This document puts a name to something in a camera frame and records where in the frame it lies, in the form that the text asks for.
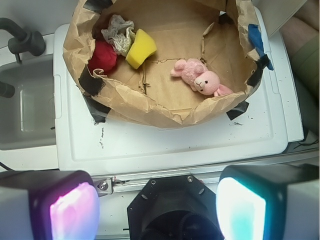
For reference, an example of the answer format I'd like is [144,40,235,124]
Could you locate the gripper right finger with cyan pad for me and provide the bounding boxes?
[216,163,320,240]

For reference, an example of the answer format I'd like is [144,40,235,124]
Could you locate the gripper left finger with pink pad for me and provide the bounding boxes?
[0,170,100,240]

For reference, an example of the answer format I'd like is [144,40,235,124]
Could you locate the pink plush bunny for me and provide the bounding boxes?
[170,58,233,97]

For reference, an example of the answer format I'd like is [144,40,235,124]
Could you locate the white plastic lid board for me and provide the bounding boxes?
[53,7,305,176]

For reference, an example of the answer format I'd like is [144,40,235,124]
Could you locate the white sink basin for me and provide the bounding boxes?
[0,54,56,151]

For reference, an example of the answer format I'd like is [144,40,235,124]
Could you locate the red cloth ball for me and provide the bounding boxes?
[87,40,118,75]

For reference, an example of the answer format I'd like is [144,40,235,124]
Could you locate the dark grey faucet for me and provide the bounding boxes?
[0,17,46,64]

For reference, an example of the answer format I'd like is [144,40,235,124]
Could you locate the blue tape strip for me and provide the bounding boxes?
[248,23,274,71]

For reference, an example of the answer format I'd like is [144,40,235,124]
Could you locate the brown paper bag tray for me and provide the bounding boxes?
[63,0,268,128]

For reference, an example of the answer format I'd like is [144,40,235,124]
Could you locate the yellow sponge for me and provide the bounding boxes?
[125,29,157,70]

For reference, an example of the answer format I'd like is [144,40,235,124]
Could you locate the crumpled grey white paper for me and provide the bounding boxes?
[101,14,136,57]

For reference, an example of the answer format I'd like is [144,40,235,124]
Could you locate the metal rail with bracket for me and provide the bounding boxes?
[92,167,222,197]

